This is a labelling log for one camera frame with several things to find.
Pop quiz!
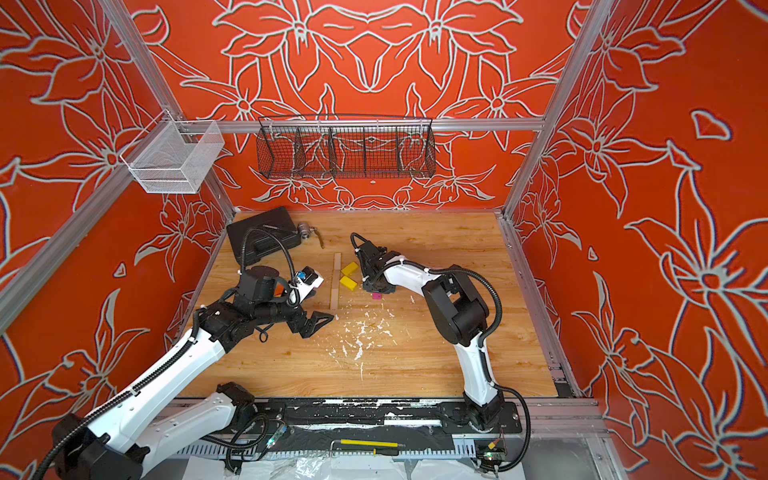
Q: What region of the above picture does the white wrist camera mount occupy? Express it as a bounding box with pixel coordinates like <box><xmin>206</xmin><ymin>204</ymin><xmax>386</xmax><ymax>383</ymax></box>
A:
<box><xmin>291</xmin><ymin>266</ymin><xmax>324</xmax><ymax>303</ymax></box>

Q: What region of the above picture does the black wire basket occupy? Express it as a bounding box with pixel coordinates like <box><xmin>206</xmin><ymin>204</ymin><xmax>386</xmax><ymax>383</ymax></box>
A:
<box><xmin>255</xmin><ymin>116</ymin><xmax>437</xmax><ymax>180</ymax></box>

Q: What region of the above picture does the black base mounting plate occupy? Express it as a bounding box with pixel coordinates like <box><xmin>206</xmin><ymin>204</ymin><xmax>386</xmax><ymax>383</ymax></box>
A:
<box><xmin>252</xmin><ymin>397</ymin><xmax>523</xmax><ymax>434</ymax></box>

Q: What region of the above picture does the yellow block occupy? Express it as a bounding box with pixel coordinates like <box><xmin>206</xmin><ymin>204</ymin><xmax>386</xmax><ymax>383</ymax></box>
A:
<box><xmin>339</xmin><ymin>276</ymin><xmax>358</xmax><ymax>291</ymax></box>
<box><xmin>341</xmin><ymin>262</ymin><xmax>359</xmax><ymax>277</ymax></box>

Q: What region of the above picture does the black corrugated cable conduit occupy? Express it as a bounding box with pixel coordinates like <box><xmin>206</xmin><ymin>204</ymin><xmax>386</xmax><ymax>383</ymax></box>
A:
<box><xmin>350</xmin><ymin>232</ymin><xmax>532</xmax><ymax>473</ymax></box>

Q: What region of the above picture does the white wire basket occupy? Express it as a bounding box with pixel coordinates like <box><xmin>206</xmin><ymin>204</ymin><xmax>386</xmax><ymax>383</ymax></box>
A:
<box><xmin>118</xmin><ymin>111</ymin><xmax>225</xmax><ymax>194</ymax></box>

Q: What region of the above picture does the black plastic tool case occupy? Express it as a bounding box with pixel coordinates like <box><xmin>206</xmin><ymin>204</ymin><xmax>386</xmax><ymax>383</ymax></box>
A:
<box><xmin>226</xmin><ymin>206</ymin><xmax>302</xmax><ymax>266</ymax></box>

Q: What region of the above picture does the metal ball valve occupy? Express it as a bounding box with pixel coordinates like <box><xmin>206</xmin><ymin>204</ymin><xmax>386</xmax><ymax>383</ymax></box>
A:
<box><xmin>297</xmin><ymin>221</ymin><xmax>325</xmax><ymax>249</ymax></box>

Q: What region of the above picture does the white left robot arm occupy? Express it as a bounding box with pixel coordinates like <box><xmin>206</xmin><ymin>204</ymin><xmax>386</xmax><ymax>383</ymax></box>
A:
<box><xmin>34</xmin><ymin>266</ymin><xmax>334</xmax><ymax>479</ymax></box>

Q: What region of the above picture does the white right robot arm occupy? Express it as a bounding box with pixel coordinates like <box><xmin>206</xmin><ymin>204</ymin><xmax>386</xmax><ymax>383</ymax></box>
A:
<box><xmin>350</xmin><ymin>233</ymin><xmax>505</xmax><ymax>431</ymax></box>

